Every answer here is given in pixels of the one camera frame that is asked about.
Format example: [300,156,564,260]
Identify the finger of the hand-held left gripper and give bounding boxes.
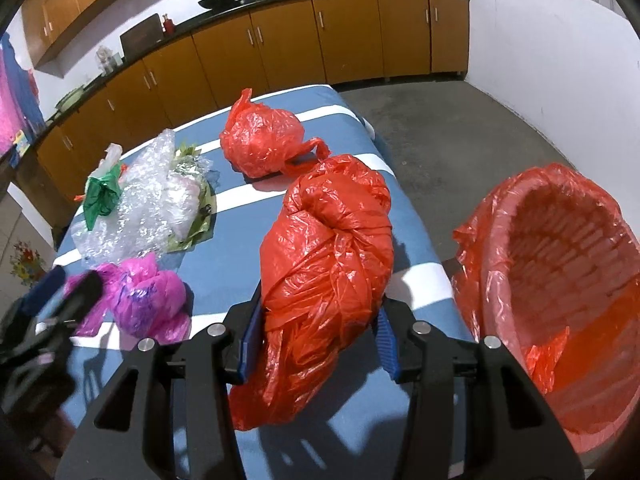
[56,270,104,335]
[19,266,67,317]

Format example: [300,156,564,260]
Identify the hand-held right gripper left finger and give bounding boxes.
[54,280,266,480]

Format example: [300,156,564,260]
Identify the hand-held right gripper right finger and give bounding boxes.
[375,302,586,480]

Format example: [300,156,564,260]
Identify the pink plastic bag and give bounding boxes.
[65,252,192,346]

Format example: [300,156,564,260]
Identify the large red plastic bag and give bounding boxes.
[227,154,396,432]

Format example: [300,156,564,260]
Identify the red basket with liner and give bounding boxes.
[452,162,640,453]

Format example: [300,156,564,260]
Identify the clear bubble wrap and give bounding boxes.
[70,129,217,267]

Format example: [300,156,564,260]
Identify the white cabinet with flower sticker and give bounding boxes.
[0,182,56,306]

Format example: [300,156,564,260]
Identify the green plastic bag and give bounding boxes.
[82,144,126,231]

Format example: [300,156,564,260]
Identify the green leaf-print wrapper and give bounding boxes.
[167,142,218,253]

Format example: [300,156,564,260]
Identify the green pot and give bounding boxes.
[55,86,86,111]

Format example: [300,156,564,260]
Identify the small red plastic bag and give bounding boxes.
[220,88,332,179]

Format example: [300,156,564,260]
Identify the clear glass jar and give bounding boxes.
[96,46,121,73]

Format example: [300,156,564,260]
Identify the blue white striped tablecloth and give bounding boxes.
[50,84,476,480]

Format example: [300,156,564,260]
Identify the brown cutting board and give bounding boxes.
[120,14,165,53]

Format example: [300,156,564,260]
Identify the orange lower kitchen cabinets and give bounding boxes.
[15,0,471,221]

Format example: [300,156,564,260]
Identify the black kitchen countertop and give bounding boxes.
[42,0,472,128]

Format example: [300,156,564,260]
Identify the pink blue wall poster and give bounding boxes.
[0,32,46,161]

